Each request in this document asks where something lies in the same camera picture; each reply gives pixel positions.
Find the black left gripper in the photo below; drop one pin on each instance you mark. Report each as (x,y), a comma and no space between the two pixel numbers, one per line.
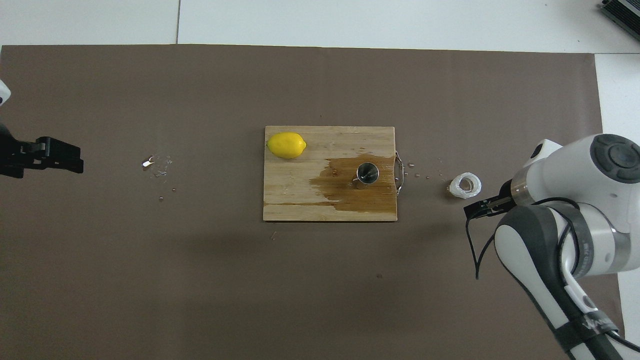
(15,155)

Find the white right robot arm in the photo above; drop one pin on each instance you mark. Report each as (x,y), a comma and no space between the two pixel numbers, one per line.
(560,240)

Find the steel double jigger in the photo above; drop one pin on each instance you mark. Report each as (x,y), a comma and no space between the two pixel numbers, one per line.
(367,175)

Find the small clear plastic cup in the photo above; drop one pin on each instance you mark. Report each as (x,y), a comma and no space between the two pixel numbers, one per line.
(456,189)

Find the grey ribbed metal device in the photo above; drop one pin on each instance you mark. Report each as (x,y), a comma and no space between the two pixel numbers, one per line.
(622,15)

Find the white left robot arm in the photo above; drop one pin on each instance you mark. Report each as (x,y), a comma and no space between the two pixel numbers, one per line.
(4,92)

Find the yellow lemon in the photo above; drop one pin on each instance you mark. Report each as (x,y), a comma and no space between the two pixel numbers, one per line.
(286,145)

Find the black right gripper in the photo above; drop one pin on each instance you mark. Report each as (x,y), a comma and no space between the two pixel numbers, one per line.
(507,192)

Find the wooden cutting board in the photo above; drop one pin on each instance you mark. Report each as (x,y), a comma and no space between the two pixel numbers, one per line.
(300,190)

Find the brown table mat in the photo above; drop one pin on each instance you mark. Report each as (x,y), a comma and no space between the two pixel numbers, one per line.
(200,300)

